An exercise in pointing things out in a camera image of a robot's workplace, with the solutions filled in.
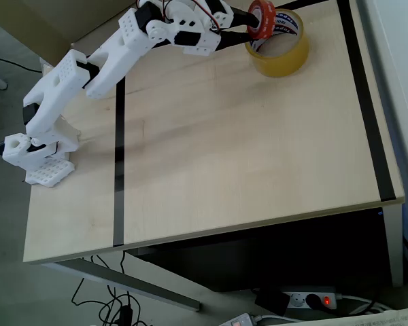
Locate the red tape roll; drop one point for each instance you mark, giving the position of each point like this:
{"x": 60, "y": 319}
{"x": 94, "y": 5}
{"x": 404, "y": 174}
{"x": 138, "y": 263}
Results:
{"x": 267, "y": 20}

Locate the black tape strip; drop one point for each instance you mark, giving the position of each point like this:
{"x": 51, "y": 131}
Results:
{"x": 301, "y": 3}
{"x": 119, "y": 169}
{"x": 368, "y": 112}

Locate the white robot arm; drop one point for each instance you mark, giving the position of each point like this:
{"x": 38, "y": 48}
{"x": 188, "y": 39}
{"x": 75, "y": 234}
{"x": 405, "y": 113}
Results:
{"x": 112, "y": 64}

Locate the yellow packing tape roll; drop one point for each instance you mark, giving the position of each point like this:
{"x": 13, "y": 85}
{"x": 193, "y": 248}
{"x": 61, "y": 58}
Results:
{"x": 285, "y": 64}

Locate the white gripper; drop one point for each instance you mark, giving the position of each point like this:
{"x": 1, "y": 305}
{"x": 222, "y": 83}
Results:
{"x": 213, "y": 43}

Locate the black round plug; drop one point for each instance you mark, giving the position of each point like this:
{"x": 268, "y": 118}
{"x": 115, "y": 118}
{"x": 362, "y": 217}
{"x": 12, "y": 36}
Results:
{"x": 313, "y": 300}

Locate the black power adapter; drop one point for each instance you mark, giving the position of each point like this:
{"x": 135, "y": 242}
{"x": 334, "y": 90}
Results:
{"x": 272, "y": 300}

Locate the grey metal table frame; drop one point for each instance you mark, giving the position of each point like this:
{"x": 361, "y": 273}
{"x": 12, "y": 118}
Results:
{"x": 139, "y": 287}

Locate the brown cardboard box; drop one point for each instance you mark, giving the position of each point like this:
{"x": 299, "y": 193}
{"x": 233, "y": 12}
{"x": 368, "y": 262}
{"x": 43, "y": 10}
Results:
{"x": 37, "y": 23}

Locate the printed paper sheet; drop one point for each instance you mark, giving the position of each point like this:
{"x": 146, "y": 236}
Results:
{"x": 377, "y": 319}

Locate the grey power strip red switch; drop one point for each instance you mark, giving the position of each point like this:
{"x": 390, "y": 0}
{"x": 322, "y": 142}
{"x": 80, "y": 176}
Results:
{"x": 241, "y": 321}

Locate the white power strip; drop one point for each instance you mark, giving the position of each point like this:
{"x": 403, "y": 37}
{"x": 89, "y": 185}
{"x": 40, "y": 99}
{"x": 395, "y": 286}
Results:
{"x": 297, "y": 300}

